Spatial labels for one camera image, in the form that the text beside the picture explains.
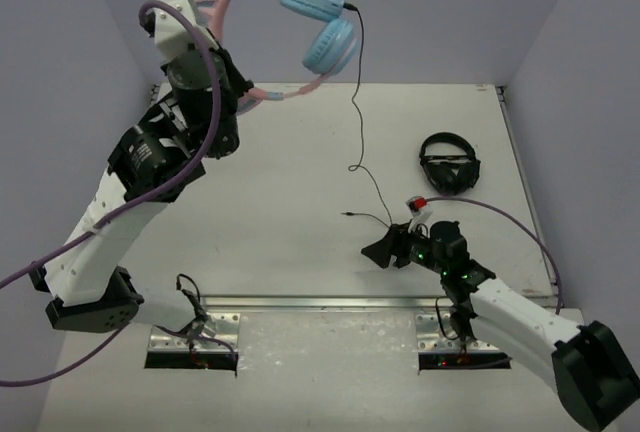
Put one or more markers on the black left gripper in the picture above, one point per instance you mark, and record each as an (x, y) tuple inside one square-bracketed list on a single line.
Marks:
[(236, 84)]

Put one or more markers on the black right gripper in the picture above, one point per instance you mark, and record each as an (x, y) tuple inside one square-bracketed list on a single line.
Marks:
[(394, 243)]

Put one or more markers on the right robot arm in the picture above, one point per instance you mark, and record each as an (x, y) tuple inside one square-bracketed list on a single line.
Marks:
[(584, 365)]

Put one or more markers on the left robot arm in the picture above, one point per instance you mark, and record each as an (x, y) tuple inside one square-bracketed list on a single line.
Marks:
[(91, 292)]

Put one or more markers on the black folded headphones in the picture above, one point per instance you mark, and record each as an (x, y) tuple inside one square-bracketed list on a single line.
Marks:
[(450, 175)]

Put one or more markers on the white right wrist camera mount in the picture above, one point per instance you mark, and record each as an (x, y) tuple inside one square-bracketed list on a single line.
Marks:
[(420, 212)]

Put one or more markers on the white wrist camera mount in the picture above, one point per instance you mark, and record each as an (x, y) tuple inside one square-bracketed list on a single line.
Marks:
[(170, 37), (420, 212)]

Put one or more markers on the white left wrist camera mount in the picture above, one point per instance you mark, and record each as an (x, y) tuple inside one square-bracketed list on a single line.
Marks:
[(170, 37)]

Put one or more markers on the right metal base bracket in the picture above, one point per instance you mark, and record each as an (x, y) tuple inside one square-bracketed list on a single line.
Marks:
[(435, 336)]

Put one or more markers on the metal base bracket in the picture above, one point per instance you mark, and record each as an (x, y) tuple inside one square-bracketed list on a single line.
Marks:
[(435, 336), (221, 337)]

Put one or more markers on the left metal base bracket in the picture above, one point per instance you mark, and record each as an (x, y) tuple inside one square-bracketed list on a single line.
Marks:
[(221, 337)]

